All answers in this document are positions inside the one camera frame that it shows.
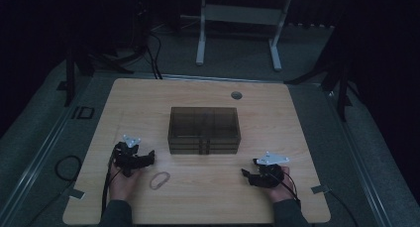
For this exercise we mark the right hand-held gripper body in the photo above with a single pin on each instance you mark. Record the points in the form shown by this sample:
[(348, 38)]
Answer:
[(269, 174)]

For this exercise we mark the black tripod stand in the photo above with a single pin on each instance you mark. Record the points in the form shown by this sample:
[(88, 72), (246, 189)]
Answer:
[(341, 88), (70, 75)]

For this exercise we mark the rubber band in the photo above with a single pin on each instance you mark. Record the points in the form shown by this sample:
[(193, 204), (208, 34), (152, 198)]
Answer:
[(155, 184)]

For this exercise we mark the translucent brown drawer box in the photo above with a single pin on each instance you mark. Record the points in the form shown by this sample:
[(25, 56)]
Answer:
[(204, 129)]

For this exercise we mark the person's right hand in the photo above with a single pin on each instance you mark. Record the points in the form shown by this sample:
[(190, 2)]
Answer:
[(280, 191)]

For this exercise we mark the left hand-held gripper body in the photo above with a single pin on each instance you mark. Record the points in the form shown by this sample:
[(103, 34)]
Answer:
[(127, 157)]

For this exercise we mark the white desk frame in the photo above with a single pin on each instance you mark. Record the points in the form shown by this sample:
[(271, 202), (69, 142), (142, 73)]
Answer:
[(242, 15)]

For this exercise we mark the person's left hand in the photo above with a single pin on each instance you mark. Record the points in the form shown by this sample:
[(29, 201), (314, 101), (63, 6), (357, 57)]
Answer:
[(123, 185)]

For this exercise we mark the metal floor rail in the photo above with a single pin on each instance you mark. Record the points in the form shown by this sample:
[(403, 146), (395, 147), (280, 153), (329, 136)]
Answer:
[(360, 161), (36, 166)]

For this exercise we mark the grey tape piece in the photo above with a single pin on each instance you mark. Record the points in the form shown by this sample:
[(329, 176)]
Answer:
[(76, 194), (320, 189)]

